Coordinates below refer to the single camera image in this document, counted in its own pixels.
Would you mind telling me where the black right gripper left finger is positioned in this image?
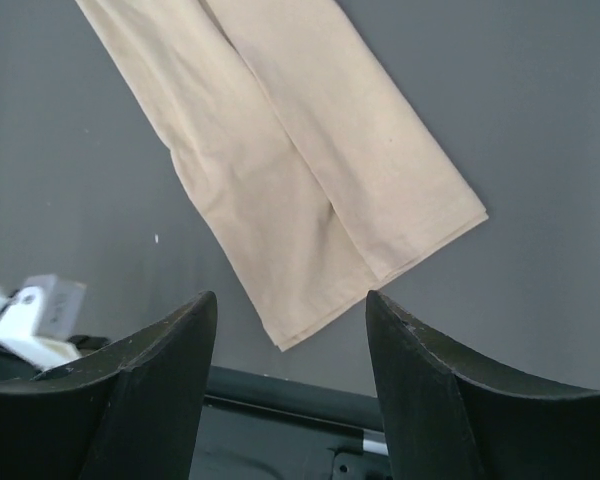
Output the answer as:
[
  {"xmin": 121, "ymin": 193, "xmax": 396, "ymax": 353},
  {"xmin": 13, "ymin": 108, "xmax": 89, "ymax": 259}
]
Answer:
[{"xmin": 0, "ymin": 292, "xmax": 217, "ymax": 479}]

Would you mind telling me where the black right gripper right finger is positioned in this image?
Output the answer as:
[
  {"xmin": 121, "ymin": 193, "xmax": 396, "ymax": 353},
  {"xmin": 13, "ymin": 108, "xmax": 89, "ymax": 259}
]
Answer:
[{"xmin": 365, "ymin": 291, "xmax": 600, "ymax": 479}]

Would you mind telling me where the beige t shirt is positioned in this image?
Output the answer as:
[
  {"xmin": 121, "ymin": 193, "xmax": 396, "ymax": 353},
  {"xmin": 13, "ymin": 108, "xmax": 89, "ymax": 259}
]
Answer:
[{"xmin": 79, "ymin": 1, "xmax": 487, "ymax": 350}]

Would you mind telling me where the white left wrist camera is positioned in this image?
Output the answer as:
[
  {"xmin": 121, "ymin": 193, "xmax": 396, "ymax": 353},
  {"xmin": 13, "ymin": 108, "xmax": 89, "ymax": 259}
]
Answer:
[{"xmin": 0, "ymin": 274, "xmax": 86, "ymax": 371}]

